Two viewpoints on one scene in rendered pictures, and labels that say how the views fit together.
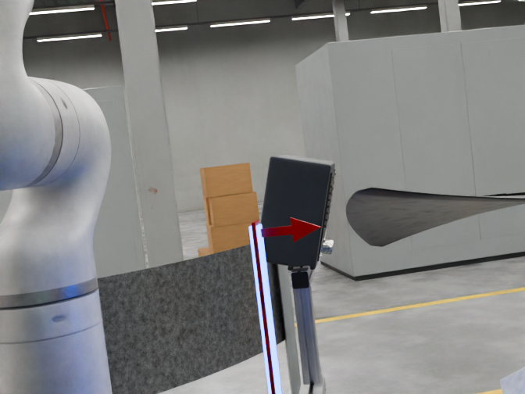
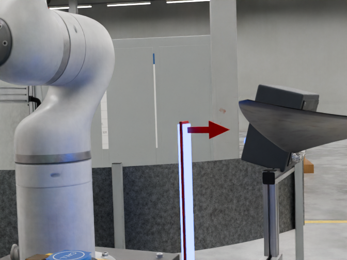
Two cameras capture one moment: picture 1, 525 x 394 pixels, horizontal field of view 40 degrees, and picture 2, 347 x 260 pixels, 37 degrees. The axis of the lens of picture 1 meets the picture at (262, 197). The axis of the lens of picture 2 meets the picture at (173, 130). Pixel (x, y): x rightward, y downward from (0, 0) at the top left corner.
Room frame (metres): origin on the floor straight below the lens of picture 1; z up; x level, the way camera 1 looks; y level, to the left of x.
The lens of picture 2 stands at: (0.03, -0.16, 1.22)
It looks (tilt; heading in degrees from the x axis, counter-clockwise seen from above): 3 degrees down; 16
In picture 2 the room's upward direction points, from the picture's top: 2 degrees counter-clockwise
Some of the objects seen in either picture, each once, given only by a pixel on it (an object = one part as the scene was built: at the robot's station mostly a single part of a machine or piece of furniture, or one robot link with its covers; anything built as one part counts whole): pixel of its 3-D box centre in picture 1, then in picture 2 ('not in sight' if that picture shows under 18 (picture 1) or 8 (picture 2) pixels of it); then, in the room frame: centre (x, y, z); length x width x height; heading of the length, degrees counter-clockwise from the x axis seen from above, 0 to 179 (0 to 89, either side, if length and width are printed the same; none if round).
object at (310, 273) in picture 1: (305, 268); (279, 171); (1.32, -0.06, 1.04); 0.24 x 0.03 x 0.03; 172
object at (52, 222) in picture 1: (44, 184); (64, 85); (0.81, 0.24, 1.25); 0.19 x 0.12 x 0.24; 164
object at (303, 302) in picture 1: (306, 325); (270, 212); (1.22, -0.05, 0.96); 0.03 x 0.03 x 0.20; 82
